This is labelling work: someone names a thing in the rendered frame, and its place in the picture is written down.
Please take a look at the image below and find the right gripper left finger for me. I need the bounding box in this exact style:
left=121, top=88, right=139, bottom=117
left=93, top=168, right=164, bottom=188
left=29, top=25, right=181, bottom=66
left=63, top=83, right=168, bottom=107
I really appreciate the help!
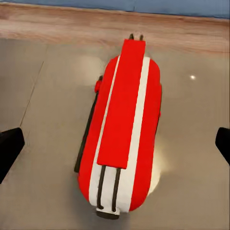
left=0, top=127, right=24, bottom=184

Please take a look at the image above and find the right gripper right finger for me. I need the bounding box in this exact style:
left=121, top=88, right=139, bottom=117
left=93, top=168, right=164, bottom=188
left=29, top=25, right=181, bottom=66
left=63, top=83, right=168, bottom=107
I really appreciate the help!
left=215, top=127, right=230, bottom=165

